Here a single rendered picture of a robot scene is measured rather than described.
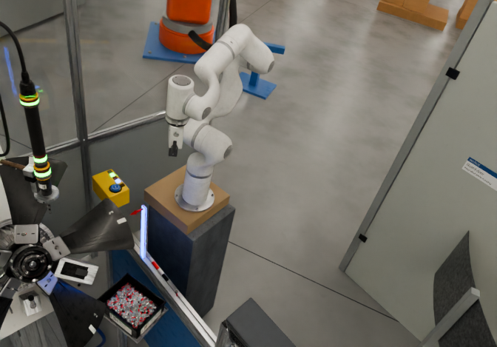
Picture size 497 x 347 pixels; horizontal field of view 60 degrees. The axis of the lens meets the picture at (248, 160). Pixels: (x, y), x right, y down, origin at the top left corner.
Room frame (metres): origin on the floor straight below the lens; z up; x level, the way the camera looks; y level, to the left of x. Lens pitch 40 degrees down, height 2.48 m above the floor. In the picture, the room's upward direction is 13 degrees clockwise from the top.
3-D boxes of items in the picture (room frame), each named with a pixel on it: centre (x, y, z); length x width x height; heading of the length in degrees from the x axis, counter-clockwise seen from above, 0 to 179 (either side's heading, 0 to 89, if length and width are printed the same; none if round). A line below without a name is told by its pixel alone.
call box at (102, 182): (1.32, 0.58, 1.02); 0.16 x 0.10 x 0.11; 51
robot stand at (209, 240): (1.42, 0.21, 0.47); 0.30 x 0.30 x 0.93; 60
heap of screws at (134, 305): (0.90, 0.33, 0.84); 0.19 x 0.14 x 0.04; 65
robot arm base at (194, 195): (1.42, 0.21, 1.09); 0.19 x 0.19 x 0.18
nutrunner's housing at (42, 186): (0.86, 0.58, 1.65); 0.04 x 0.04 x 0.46
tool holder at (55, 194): (0.86, 0.59, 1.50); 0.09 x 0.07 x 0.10; 86
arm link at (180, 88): (1.21, 0.27, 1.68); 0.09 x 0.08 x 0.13; 68
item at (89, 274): (0.92, 0.57, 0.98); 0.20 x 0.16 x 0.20; 51
